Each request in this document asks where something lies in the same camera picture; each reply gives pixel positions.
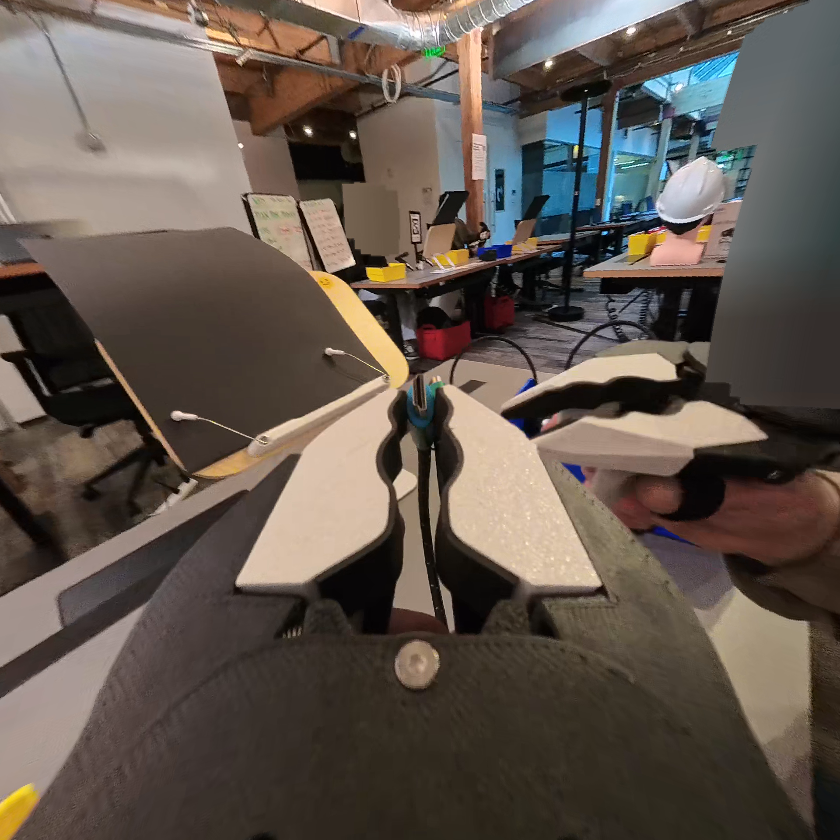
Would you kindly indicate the wooden desk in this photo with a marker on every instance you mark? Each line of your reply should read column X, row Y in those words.
column 433, row 276
column 656, row 269

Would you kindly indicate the yellow plastic bin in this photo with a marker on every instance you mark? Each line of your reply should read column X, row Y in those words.
column 16, row 811

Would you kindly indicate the black floor lamp pole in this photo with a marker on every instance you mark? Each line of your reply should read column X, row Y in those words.
column 580, row 197

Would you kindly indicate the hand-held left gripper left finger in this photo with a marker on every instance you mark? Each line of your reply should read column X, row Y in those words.
column 315, row 525

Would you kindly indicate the small yellow bin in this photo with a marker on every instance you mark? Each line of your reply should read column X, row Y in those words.
column 387, row 273

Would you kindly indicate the pink mannequin head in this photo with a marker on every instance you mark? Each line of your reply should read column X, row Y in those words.
column 676, row 247

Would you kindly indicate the blue plastic bin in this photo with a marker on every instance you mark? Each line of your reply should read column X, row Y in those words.
column 575, row 470

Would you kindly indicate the person's right forearm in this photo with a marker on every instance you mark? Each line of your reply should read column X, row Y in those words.
column 801, row 578

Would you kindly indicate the white laptop stand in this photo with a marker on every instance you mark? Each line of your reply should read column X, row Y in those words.
column 302, row 423

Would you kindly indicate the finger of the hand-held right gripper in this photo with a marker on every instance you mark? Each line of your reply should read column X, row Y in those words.
column 610, row 370
column 656, row 436

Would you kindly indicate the wooden board with black surface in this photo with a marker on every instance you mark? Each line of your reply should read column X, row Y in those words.
column 197, row 328

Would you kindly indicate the silver ventilation ducts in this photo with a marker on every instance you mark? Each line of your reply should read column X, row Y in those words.
column 420, row 20

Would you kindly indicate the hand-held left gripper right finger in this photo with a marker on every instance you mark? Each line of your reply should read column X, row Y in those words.
column 525, row 519

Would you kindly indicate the white hard hat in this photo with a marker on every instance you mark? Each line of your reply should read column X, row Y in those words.
column 689, row 190

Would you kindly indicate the person's right hand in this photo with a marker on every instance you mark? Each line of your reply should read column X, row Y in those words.
column 775, row 519

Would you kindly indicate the whiteboard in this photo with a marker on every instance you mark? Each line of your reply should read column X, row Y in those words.
column 328, row 236
column 278, row 230

